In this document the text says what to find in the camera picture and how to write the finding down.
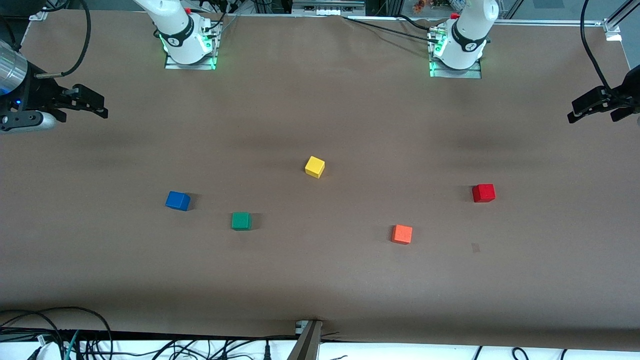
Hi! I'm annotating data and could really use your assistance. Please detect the red block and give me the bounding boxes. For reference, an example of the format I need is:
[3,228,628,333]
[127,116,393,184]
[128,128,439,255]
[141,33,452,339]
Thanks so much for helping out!
[472,183,497,204]

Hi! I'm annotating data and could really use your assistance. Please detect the blue block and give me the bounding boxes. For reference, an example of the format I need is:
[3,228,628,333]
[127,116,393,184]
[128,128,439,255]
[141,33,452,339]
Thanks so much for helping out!
[165,190,191,212]

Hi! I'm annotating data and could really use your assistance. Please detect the orange block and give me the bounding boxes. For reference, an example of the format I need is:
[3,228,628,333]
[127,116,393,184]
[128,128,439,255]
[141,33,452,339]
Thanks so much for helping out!
[391,224,414,245]

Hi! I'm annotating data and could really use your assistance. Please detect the yellow block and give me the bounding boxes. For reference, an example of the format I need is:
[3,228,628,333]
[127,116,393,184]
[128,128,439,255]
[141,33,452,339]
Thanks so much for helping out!
[304,155,326,179]

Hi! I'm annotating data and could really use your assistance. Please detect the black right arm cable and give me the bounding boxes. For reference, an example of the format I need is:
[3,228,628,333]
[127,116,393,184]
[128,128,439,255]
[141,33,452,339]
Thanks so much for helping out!
[35,0,93,79]

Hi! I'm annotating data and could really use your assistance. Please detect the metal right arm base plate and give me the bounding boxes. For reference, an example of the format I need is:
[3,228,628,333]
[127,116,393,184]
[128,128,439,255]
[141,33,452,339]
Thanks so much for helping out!
[164,22,222,71]

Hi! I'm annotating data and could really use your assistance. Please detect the black tabletop cable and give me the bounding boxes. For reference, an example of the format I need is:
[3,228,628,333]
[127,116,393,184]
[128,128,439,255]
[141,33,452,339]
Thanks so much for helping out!
[342,14,442,44]

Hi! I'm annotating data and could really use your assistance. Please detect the black looping cable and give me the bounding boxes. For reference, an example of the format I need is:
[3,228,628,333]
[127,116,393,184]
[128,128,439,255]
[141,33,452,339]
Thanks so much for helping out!
[0,306,115,360]

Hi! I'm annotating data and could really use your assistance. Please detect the green cable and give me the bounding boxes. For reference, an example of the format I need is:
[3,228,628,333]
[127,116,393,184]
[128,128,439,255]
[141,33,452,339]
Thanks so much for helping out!
[66,330,82,360]

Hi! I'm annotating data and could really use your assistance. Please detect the grey aluminium rail unit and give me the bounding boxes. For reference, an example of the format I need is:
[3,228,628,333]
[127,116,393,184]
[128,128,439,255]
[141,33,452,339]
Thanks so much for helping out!
[291,0,367,16]

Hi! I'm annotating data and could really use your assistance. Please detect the grey camera mount bar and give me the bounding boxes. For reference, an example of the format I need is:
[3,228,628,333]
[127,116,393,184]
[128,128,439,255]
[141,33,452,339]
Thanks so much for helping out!
[287,319,324,360]

